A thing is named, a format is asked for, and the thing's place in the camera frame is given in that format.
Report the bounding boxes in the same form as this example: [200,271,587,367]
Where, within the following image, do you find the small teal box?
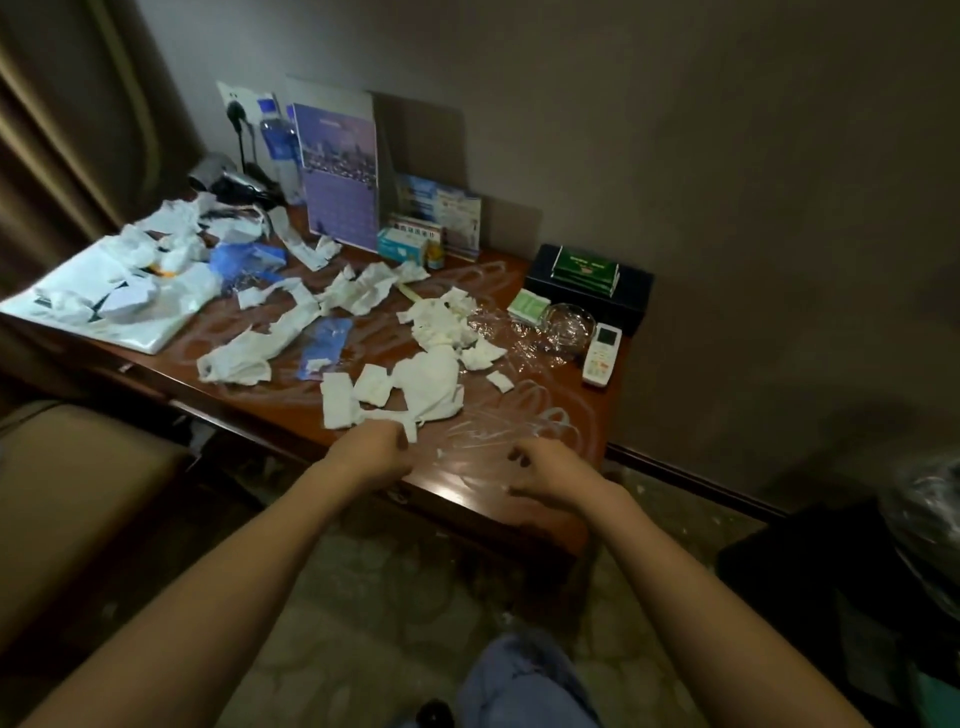
[375,225,429,269]

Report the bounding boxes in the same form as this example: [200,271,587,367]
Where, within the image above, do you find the silver hair dryer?
[187,150,287,209]

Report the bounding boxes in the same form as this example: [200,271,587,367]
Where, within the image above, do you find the purple desk calendar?
[285,78,386,254]

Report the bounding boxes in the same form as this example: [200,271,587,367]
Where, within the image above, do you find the reddish wooden desk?
[0,225,632,560]

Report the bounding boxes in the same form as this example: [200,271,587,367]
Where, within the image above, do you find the person's right hand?
[507,435,609,512]

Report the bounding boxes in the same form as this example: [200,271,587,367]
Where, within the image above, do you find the trash bin with clear bag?
[882,450,960,617]

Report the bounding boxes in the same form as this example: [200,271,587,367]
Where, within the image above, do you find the white remote control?
[582,321,624,390]

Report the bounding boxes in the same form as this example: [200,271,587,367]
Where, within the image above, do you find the person's left forearm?
[22,462,362,728]

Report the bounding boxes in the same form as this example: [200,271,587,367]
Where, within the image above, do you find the black low cabinet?
[717,502,960,728]

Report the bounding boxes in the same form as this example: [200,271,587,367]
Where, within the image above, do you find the clear water bottle blue label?
[258,97,306,204]

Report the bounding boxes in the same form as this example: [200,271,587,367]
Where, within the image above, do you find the small green white packet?
[507,288,554,329]

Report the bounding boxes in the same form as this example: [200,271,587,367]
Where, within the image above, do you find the clear glass ashtray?
[540,303,599,359]

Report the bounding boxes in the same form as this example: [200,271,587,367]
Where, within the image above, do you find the blue plastic wrapper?
[297,315,357,380]
[210,240,288,291]

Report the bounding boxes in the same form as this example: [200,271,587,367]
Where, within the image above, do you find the white paper scraps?
[45,195,519,444]

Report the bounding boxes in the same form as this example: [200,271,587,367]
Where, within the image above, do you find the person's blue trousers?
[450,630,602,728]

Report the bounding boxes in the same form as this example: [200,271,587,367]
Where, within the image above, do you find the beige padded stool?
[0,397,189,647]

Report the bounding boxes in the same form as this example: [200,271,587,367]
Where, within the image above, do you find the brown curtain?
[0,0,167,294]

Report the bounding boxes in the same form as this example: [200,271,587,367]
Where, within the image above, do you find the person's right forearm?
[574,483,872,728]

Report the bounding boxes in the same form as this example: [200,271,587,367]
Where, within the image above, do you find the black tissue box green label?
[525,243,656,335]

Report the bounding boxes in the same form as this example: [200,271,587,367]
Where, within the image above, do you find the person's left hand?
[322,417,414,489]

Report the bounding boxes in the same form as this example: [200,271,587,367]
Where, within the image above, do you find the white wall outlet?
[217,79,281,137]

